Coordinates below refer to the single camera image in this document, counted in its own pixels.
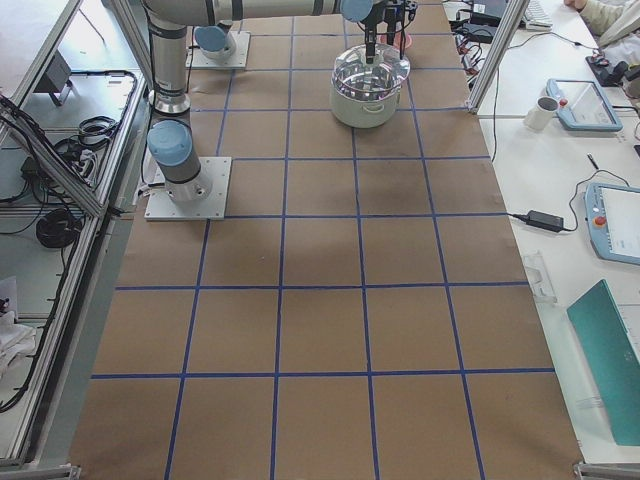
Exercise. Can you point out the black gripper body viewer-right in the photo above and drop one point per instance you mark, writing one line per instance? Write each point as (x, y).
(372, 16)

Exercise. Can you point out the black viewer-right gripper finger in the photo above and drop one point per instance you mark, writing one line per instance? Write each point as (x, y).
(401, 38)
(370, 42)

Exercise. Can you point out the glass pot lid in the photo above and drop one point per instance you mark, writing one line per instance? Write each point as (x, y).
(358, 80)

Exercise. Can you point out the silver robot arm viewer-left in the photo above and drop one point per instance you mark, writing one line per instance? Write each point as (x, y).
(169, 139)

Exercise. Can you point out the pale green electric pot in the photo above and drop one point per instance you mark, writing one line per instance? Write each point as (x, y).
(363, 115)

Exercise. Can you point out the pink bowl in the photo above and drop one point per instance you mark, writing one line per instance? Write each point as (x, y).
(382, 38)

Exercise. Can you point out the white mug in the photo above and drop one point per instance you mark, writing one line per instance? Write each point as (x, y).
(541, 113)

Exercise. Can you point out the teach pendant far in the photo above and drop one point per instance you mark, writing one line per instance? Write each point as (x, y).
(583, 106)

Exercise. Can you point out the teach pendant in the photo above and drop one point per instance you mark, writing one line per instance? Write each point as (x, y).
(613, 221)
(583, 106)

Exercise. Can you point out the black power adapter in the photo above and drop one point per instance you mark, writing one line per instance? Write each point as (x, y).
(541, 220)

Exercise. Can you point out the teach pendant near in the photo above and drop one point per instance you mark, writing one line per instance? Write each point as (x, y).
(613, 221)

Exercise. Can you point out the clear plastic holder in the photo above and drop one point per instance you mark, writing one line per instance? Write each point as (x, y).
(538, 278)

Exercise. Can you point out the green board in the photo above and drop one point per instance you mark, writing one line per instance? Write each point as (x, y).
(611, 357)

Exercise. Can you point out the metal base plate viewer-right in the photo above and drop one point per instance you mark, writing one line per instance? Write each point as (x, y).
(233, 56)

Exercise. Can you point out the metal base plate viewer-left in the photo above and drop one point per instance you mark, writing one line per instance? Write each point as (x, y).
(202, 198)

